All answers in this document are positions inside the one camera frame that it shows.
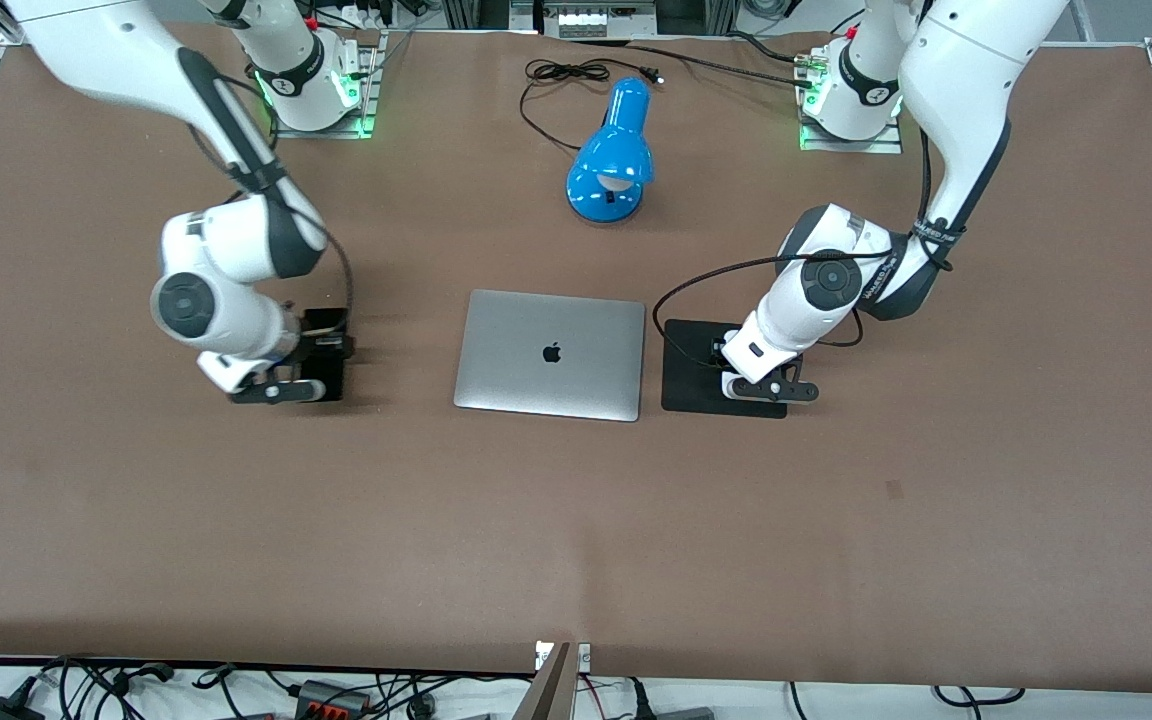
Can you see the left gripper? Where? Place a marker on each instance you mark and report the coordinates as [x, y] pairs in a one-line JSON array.
[[717, 352]]

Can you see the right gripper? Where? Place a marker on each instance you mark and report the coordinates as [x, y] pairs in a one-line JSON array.
[[319, 345]]

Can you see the black smartphone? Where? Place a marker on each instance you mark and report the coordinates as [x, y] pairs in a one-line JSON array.
[[334, 370]]

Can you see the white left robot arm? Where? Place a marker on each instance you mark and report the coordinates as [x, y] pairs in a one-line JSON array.
[[956, 80]]

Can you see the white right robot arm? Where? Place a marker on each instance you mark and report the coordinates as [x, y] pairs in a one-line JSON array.
[[226, 250]]

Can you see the black mouse pad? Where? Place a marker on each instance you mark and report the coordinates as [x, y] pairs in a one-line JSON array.
[[686, 380]]

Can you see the silver laptop with apple logo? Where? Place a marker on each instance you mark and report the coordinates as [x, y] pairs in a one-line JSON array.
[[516, 350]]

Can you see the blue desk lamp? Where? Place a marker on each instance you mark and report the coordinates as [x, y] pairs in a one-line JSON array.
[[611, 150]]

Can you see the black box with orange connectors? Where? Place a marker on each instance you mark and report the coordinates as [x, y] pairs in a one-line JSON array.
[[321, 692]]

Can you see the white power strip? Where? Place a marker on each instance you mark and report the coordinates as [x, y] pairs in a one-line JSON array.
[[586, 20]]

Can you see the black power adapter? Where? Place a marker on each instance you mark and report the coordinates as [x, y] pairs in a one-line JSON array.
[[1, 710]]

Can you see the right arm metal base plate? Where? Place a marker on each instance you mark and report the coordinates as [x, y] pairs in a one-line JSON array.
[[336, 132]]

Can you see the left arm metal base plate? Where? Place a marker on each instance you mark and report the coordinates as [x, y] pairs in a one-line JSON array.
[[866, 146]]

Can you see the white post bracket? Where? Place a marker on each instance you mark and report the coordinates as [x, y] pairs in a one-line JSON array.
[[584, 657]]

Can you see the grey metal camera post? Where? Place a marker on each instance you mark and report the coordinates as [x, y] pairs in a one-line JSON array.
[[551, 695]]

